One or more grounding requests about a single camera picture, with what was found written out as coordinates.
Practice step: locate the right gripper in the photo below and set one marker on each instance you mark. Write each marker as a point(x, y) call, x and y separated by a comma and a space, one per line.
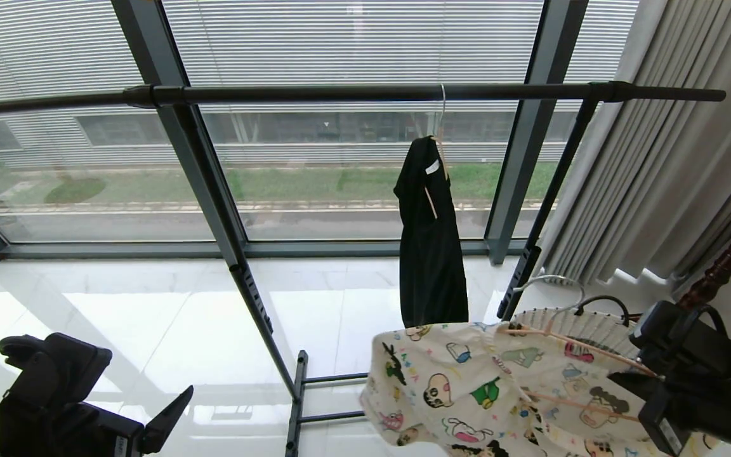
point(708, 412)

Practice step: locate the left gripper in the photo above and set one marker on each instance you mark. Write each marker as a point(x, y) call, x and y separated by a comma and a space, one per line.
point(67, 435)

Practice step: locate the pink clothes hanger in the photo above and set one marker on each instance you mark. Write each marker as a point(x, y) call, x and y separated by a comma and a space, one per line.
point(594, 356)
point(431, 203)

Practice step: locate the cream printed garment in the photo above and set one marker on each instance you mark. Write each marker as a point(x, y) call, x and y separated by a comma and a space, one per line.
point(467, 381)

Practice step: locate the black garment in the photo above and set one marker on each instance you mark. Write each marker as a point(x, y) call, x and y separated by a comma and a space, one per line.
point(432, 266)

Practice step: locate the white laundry basket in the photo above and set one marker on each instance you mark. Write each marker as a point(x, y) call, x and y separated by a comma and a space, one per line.
point(594, 327)

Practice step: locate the black clothes rack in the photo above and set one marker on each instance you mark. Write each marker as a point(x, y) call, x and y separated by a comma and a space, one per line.
point(340, 93)

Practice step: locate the brown wooden coat stand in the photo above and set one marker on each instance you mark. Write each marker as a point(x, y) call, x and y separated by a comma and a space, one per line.
point(727, 260)

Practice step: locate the beige curtain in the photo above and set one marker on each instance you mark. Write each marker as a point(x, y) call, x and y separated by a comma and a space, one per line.
point(670, 158)

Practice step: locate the window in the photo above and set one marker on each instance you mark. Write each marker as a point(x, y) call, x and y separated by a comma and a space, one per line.
point(340, 44)

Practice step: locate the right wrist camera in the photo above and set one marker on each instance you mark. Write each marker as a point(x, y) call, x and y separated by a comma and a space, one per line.
point(689, 343)

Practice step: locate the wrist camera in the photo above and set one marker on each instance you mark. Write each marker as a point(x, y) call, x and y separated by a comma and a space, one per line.
point(61, 368)
point(689, 343)

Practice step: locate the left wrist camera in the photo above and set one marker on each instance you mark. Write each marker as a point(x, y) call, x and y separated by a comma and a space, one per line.
point(61, 368)

